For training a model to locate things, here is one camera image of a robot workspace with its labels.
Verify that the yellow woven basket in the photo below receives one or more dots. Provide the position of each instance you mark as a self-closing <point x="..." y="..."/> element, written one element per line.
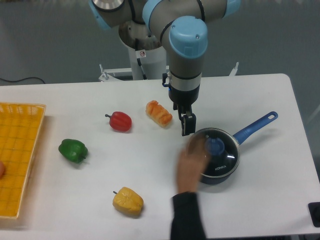
<point x="20" y="126"/>

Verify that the green bell pepper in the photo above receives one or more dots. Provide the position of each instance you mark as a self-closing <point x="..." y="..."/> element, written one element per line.
<point x="73" y="150"/>

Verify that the dark blue saucepan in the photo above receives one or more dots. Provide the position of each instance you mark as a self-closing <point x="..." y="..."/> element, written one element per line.
<point x="245" y="133"/>

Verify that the yellow bell pepper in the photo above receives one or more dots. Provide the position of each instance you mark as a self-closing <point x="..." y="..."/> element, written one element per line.
<point x="128" y="202"/>

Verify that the black sleeved forearm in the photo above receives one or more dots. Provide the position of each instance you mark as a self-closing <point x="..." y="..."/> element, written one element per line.
<point x="186" y="223"/>

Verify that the glass lid blue knob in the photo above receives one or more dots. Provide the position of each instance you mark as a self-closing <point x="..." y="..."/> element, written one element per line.
<point x="222" y="152"/>

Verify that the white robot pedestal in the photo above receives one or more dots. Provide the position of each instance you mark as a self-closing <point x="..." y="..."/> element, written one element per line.
<point x="148" y="58"/>

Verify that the person's hand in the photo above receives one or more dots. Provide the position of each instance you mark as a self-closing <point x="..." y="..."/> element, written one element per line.
<point x="190" y="166"/>

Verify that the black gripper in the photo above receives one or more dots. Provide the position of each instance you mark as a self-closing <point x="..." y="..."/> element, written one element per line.
<point x="182" y="103"/>

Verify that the red bell pepper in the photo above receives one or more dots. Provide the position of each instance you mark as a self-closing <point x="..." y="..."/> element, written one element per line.
<point x="119" y="121"/>

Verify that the orange bread loaf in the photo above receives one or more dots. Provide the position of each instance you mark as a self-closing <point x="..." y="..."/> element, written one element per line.
<point x="158" y="113"/>

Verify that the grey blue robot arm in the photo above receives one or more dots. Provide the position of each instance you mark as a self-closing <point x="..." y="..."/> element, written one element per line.
<point x="178" y="26"/>

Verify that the black device table corner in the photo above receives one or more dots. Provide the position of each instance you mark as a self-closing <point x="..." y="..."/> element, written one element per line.
<point x="314" y="210"/>

